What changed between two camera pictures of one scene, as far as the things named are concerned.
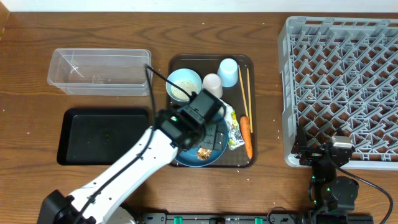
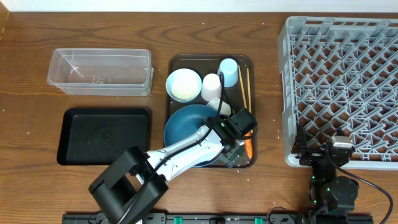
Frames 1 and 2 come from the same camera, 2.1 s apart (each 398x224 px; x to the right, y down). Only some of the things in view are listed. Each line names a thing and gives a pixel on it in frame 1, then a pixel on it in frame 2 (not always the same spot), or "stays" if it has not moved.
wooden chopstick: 242,88 stays
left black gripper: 214,141 → 232,158
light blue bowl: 186,79 stays
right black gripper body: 312,155 stays
